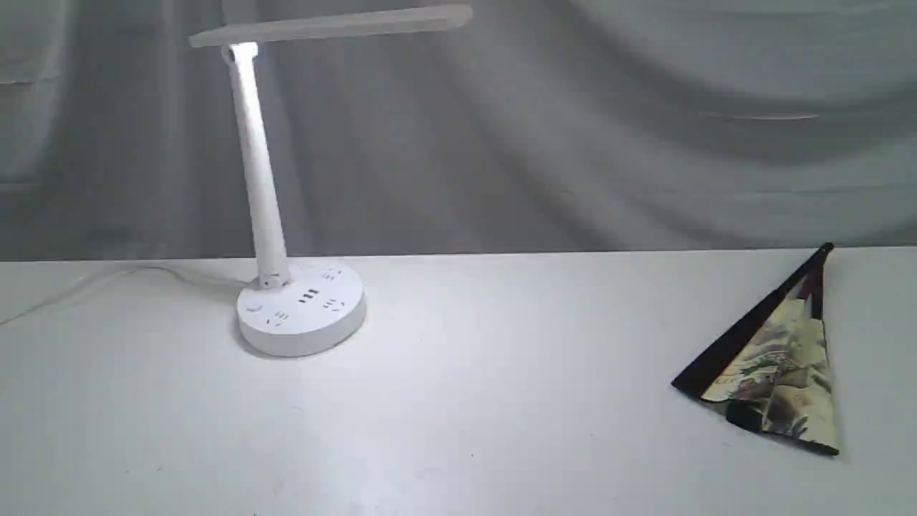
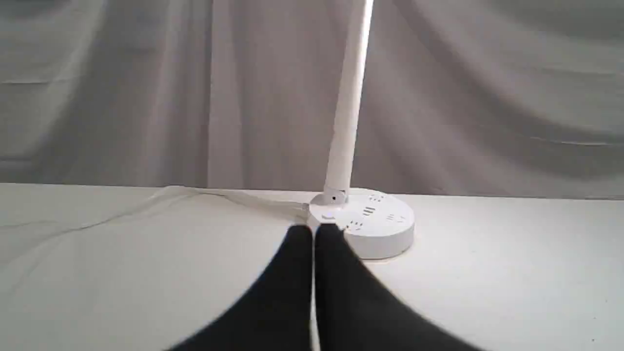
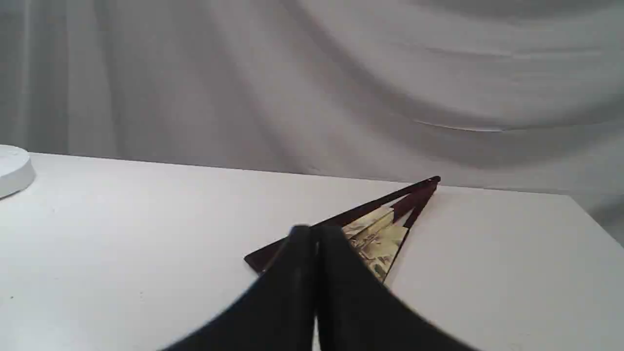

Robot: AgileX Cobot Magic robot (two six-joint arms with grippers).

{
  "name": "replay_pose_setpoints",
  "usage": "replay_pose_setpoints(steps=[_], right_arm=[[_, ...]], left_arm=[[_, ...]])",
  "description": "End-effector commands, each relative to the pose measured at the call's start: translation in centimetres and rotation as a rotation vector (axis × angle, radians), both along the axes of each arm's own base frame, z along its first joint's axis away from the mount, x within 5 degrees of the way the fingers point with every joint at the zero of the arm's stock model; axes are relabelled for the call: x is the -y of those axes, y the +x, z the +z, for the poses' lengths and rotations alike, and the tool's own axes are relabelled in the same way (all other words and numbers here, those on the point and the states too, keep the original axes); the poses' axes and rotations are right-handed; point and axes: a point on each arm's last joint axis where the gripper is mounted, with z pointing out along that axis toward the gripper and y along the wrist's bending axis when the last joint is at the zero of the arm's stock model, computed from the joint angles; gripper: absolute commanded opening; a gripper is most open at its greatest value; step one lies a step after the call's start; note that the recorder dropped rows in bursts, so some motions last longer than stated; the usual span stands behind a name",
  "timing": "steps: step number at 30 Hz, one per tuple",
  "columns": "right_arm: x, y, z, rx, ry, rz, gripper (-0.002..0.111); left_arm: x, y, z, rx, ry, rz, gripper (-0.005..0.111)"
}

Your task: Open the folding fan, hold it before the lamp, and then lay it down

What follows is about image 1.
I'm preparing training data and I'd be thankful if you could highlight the painted paper folding fan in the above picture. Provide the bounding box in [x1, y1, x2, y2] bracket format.
[671, 244, 841, 457]

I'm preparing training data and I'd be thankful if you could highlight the white desk lamp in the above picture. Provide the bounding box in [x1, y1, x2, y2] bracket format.
[188, 4, 473, 358]

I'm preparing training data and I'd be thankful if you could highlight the grey backdrop curtain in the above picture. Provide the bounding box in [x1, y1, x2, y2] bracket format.
[2, 1, 916, 261]

